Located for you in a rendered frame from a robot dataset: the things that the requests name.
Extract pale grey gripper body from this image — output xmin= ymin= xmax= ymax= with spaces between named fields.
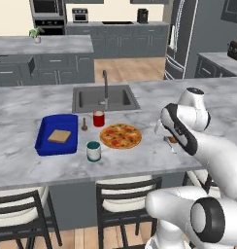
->
xmin=153 ymin=118 xmax=164 ymax=136

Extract open grey drawer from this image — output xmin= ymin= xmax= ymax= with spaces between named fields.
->
xmin=0 ymin=54 xmax=37 ymax=77

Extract dark grey wall cabinet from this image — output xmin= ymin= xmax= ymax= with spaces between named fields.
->
xmin=220 ymin=0 xmax=237 ymax=25

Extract red cup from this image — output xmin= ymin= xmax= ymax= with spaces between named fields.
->
xmin=92 ymin=110 xmax=106 ymax=128

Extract grey sink basin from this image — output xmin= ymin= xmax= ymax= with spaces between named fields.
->
xmin=71 ymin=84 xmax=142 ymax=114

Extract small brown and silver utensil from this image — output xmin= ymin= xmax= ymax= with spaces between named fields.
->
xmin=163 ymin=135 xmax=179 ymax=155

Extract silver toaster oven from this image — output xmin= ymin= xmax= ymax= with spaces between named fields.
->
xmin=71 ymin=8 xmax=90 ymax=24

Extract green plant in white pot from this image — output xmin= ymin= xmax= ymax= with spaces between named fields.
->
xmin=28 ymin=26 xmax=46 ymax=45

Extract black hob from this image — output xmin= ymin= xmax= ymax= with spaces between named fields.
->
xmin=101 ymin=20 xmax=135 ymax=26

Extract black coffee machine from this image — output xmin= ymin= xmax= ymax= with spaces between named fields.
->
xmin=136 ymin=8 xmax=150 ymax=25

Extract dark toaster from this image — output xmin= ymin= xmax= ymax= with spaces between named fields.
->
xmin=226 ymin=40 xmax=237 ymax=62

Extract blue rectangular tray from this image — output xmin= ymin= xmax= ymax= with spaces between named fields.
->
xmin=34 ymin=113 xmax=80 ymax=157

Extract grey back wall cupboards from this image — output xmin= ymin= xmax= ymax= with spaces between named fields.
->
xmin=65 ymin=22 xmax=170 ymax=60

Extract dark grey fridge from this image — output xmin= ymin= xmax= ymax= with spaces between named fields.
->
xmin=163 ymin=0 xmax=231 ymax=81

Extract round pizza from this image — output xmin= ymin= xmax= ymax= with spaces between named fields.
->
xmin=99 ymin=123 xmax=143 ymax=151

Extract black wall oven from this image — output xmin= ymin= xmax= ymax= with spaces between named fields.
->
xmin=29 ymin=0 xmax=67 ymax=36

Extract small brown wooden utensil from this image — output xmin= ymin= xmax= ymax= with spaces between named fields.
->
xmin=81 ymin=117 xmax=89 ymax=132

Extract white and teal mug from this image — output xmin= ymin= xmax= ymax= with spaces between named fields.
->
xmin=85 ymin=140 xmax=102 ymax=163

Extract grey side cupboards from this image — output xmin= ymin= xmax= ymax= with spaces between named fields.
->
xmin=194 ymin=53 xmax=237 ymax=79

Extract brown bread slice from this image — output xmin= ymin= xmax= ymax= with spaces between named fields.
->
xmin=47 ymin=128 xmax=73 ymax=144

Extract black chair with cream cushion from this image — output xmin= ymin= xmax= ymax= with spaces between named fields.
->
xmin=95 ymin=175 xmax=163 ymax=249
xmin=0 ymin=186 xmax=63 ymax=249
xmin=182 ymin=168 xmax=221 ymax=199

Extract grey island cupboards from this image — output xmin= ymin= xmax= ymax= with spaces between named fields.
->
xmin=0 ymin=53 xmax=96 ymax=89

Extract grey metal tap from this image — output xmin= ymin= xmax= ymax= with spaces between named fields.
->
xmin=97 ymin=69 xmax=111 ymax=110

